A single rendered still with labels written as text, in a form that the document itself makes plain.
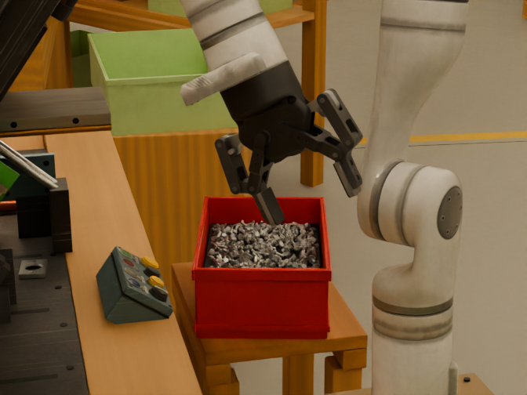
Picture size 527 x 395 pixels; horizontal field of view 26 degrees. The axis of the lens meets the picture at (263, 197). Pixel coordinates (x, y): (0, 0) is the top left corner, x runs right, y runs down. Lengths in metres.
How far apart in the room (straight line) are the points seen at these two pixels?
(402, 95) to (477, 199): 3.42
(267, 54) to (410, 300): 0.34
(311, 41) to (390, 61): 3.30
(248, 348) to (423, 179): 0.62
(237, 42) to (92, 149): 1.29
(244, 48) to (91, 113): 0.73
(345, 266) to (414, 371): 2.68
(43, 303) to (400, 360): 0.61
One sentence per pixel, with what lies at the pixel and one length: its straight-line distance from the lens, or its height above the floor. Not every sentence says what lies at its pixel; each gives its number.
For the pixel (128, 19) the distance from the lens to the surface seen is 4.55.
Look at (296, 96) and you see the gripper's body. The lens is 1.11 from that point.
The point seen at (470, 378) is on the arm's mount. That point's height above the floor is 0.89.
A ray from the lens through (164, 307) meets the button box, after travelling 1.63.
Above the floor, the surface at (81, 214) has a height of 0.90.
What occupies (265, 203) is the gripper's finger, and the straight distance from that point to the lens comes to 1.15.
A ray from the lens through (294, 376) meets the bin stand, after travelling 2.15.
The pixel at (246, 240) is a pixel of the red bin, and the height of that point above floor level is 0.88.
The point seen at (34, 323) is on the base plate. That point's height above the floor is 0.90.
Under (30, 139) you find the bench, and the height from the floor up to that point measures 0.88.
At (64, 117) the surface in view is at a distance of 1.79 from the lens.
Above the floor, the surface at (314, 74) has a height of 0.48.
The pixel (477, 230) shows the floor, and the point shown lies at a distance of 4.34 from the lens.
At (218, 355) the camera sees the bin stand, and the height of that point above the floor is 0.79.
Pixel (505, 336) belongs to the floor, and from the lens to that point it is 3.58.
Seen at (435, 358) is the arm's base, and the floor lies 1.01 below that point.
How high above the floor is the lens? 1.64
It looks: 21 degrees down
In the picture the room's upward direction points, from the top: straight up
